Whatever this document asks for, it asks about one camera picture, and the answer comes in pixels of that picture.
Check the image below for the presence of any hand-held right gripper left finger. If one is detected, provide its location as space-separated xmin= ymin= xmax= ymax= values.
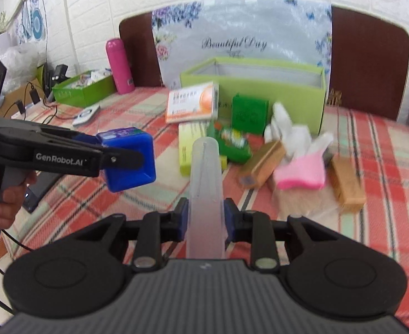
xmin=70 ymin=198 xmax=190 ymax=272

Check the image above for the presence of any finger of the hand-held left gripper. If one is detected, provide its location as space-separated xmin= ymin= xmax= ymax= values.
xmin=89 ymin=145 xmax=145 ymax=179
xmin=34 ymin=126 xmax=102 ymax=146

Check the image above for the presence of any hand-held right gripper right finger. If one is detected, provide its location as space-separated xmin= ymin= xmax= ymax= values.
xmin=224 ymin=198 xmax=347 ymax=272

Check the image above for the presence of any blue plastic box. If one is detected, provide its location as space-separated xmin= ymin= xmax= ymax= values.
xmin=96 ymin=127 xmax=156 ymax=193

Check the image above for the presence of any white glove pink cuff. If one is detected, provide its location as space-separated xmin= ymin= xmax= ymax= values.
xmin=264 ymin=102 xmax=334 ymax=190

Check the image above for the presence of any large light green box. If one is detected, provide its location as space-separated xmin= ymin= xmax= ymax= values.
xmin=180 ymin=57 xmax=327 ymax=136

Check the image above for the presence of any person's left hand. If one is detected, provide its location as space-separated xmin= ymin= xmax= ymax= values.
xmin=0 ymin=173 xmax=38 ymax=231

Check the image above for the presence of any white remote control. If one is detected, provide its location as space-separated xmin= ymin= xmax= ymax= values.
xmin=72 ymin=104 xmax=101 ymax=127

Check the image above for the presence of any small green tray box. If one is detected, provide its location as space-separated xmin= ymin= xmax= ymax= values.
xmin=52 ymin=70 xmax=116 ymax=108

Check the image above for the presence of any black phone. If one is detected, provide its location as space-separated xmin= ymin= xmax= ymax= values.
xmin=25 ymin=172 xmax=62 ymax=214

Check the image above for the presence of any plaid cloth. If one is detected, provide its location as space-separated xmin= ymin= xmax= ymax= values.
xmin=0 ymin=85 xmax=409 ymax=286

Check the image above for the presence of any black device on stand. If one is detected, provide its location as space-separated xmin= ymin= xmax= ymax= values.
xmin=46 ymin=63 xmax=69 ymax=93

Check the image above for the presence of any small tan barcode box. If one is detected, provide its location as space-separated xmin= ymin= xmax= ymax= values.
xmin=239 ymin=141 xmax=286 ymax=188

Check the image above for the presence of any yellow box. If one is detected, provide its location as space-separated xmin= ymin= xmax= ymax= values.
xmin=178 ymin=122 xmax=227 ymax=176

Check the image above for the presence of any dark green box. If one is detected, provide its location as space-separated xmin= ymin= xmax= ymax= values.
xmin=231 ymin=94 xmax=269 ymax=136
xmin=207 ymin=121 xmax=253 ymax=164

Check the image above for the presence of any pink thermos bottle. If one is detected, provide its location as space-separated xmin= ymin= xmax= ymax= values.
xmin=106 ymin=38 xmax=134 ymax=94

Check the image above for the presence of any white plastic bag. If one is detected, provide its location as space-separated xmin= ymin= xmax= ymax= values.
xmin=3 ymin=43 xmax=48 ymax=87

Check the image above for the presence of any orange white medicine box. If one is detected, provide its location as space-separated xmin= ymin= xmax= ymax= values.
xmin=165 ymin=82 xmax=219 ymax=124

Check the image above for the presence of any potted plant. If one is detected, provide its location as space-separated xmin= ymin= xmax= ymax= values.
xmin=0 ymin=10 xmax=13 ymax=54

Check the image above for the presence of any floral plastic sheet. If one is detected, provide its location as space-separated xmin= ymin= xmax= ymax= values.
xmin=151 ymin=0 xmax=333 ymax=87

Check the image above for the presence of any dark wooden chair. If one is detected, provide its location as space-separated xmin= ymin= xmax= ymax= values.
xmin=119 ymin=5 xmax=409 ymax=122

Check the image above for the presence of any black cable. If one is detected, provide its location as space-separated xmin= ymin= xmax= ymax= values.
xmin=0 ymin=230 xmax=31 ymax=252

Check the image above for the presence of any wall sticker decoration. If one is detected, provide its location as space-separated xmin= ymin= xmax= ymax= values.
xmin=14 ymin=0 xmax=48 ymax=44

